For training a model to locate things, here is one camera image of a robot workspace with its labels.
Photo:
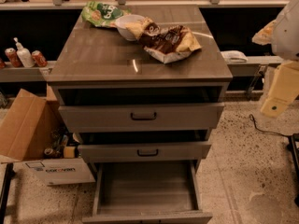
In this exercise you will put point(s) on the white bowl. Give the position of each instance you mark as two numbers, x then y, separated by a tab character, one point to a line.
121	23

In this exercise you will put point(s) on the green chip bag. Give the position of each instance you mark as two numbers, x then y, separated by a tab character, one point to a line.
102	15

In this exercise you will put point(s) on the right red soda can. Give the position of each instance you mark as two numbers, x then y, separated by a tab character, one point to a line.
39	58

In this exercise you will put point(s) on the grey drawer cabinet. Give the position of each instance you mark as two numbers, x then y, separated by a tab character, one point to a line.
99	67

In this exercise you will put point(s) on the middle drawer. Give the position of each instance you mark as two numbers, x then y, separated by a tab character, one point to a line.
180	151

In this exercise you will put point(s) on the red soda can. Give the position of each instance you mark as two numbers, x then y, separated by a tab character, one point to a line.
13	57
39	58

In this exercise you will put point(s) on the bottom drawer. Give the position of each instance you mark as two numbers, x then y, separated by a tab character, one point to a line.
155	192

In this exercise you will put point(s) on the drawer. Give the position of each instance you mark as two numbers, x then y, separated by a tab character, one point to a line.
155	192
140	118
180	151

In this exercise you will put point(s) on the can in box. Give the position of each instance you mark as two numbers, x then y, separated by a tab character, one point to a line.
50	153

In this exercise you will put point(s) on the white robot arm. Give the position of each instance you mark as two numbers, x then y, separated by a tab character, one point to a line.
283	35

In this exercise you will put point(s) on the white folded cloth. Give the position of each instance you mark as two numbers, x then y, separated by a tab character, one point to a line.
234	56

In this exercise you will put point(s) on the yellow sponge in box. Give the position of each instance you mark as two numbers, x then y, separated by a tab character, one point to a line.
70	152

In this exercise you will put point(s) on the brown chip bag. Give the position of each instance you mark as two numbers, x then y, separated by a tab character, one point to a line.
166	45

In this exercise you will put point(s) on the left red soda can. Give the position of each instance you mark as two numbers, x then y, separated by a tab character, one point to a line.
13	57

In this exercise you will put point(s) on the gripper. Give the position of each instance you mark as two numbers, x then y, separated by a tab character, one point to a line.
287	34

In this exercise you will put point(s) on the white pump bottle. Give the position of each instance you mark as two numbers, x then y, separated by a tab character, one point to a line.
24	54

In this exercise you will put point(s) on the cardboard box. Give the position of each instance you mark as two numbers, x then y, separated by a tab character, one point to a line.
29	127

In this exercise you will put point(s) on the top drawer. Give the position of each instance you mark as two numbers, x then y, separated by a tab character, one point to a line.
140	118

